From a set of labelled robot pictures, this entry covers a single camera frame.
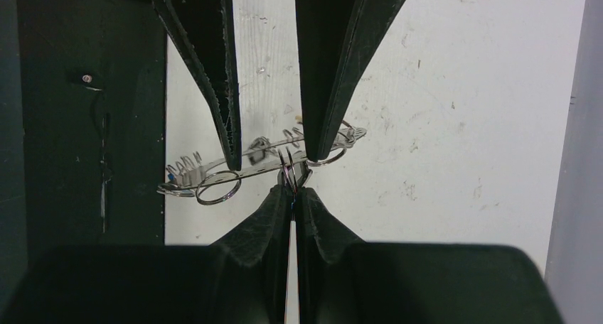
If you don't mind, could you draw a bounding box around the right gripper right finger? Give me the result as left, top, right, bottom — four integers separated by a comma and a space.
294, 188, 562, 323

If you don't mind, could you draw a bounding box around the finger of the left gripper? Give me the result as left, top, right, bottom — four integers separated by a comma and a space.
295, 0, 406, 161
152, 0, 242, 171

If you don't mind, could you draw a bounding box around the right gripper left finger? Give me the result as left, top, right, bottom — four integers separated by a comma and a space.
1, 185, 293, 323

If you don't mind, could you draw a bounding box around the metal disc keyring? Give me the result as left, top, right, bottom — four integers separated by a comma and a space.
156, 121, 368, 206

